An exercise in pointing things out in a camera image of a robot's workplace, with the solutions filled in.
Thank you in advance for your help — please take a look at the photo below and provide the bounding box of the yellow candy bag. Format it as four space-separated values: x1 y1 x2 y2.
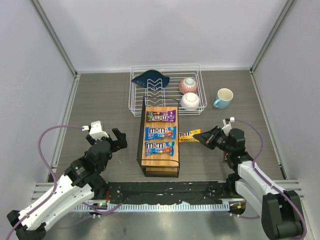
178 128 201 143

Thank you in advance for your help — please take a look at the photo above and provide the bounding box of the blue candy bag long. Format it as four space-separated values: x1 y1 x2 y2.
144 126 177 141

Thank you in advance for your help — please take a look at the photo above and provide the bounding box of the blue candy bag short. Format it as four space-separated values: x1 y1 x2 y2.
144 141 175 156

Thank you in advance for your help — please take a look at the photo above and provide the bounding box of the purple brown candy bag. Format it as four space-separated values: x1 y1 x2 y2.
223 152 228 162

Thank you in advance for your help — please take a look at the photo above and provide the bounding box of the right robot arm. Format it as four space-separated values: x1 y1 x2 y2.
193 126 307 240

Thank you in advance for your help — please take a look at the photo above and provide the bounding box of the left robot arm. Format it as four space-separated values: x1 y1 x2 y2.
7 121 128 240

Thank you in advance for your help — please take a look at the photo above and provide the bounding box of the white bowl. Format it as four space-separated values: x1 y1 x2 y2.
180 92 200 111

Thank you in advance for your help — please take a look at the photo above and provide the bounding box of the light blue mug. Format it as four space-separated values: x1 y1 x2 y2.
213 88 234 110

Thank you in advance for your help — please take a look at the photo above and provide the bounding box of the pink patterned bowl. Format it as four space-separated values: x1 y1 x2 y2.
178 77 198 94

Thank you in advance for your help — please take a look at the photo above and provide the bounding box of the dark blue leaf plate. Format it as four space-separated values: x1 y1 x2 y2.
131 69 170 91

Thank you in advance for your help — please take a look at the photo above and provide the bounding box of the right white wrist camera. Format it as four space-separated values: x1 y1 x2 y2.
222 117 235 136

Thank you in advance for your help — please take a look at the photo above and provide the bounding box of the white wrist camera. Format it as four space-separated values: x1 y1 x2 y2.
81 120 110 140
222 117 235 136

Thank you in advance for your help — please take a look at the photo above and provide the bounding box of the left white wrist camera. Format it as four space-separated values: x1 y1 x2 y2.
81 120 110 140

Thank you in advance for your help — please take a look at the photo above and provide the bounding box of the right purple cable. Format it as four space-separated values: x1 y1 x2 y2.
229 118 308 240

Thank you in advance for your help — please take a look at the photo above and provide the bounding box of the purple cable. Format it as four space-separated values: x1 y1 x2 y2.
6 124 123 240
229 118 308 240

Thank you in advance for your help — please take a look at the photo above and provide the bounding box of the black wire wooden shelf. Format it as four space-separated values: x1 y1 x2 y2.
136 104 180 178

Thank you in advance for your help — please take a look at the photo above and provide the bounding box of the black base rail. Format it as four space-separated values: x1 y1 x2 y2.
108 181 244 205

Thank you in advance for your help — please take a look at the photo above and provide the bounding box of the white cable duct strip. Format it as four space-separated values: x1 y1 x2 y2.
74 202 231 212

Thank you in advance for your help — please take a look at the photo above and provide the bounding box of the white wire dish rack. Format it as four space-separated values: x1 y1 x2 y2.
128 63 207 117

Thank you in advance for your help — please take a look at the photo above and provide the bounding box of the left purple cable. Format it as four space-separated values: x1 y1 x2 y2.
6 124 123 240

